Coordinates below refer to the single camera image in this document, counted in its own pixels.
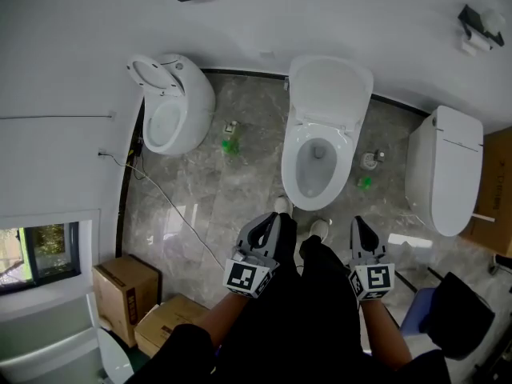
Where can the person's black shirt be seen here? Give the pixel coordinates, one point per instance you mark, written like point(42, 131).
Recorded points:
point(172, 358)

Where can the white oval loose lid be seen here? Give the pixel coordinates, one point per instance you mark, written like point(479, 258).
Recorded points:
point(116, 358)

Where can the small white plug box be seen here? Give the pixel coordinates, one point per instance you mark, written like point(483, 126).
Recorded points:
point(232, 127)

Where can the white toilet lid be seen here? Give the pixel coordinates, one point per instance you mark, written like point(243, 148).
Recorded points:
point(332, 90)

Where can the white egg-shaped toilet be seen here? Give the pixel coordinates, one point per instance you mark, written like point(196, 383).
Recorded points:
point(196, 102)

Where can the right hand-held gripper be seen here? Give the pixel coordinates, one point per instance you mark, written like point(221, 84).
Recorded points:
point(372, 278)

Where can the white egg-shaped toilet seat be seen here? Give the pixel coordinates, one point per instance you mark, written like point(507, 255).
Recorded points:
point(138, 70)

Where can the white stick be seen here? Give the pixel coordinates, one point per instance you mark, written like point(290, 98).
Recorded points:
point(484, 217)

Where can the white closed-lid toilet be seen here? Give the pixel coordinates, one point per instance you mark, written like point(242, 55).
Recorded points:
point(444, 174)

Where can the person's left white shoe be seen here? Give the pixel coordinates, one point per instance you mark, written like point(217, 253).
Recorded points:
point(283, 205)

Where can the person's white shoe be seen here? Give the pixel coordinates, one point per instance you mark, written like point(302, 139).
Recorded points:
point(320, 228)
point(283, 205)

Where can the person's black trousers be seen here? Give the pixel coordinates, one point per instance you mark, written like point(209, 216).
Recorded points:
point(288, 314)

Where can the blue chair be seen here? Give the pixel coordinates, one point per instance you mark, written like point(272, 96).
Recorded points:
point(420, 310)

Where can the dark-framed window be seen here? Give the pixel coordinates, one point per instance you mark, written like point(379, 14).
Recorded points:
point(48, 254)

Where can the large brown cardboard box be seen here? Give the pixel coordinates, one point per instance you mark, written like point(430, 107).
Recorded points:
point(496, 182)

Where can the small grey plug box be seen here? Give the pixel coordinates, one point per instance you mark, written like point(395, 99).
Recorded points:
point(380, 156)

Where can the person's right white shoe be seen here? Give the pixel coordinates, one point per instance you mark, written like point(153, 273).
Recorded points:
point(320, 228)

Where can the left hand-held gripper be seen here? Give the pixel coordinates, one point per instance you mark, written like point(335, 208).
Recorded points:
point(244, 276)

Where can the white toilet bowl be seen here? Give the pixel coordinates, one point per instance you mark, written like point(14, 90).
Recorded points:
point(316, 174)

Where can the person's left forearm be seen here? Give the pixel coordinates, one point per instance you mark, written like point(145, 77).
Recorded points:
point(226, 318)

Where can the black bag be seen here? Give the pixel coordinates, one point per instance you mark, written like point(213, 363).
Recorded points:
point(460, 314)

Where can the grey water valve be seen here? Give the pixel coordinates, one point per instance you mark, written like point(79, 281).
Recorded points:
point(286, 83)

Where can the cardboard box by window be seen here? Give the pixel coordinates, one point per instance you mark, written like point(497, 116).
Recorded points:
point(116, 290)

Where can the person's right forearm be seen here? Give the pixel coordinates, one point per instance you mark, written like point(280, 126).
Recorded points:
point(384, 334)

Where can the white wall socket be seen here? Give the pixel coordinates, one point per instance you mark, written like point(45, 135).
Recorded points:
point(102, 153)

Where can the white toilet paper roll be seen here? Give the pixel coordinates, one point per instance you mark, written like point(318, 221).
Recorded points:
point(476, 45)
point(494, 19)

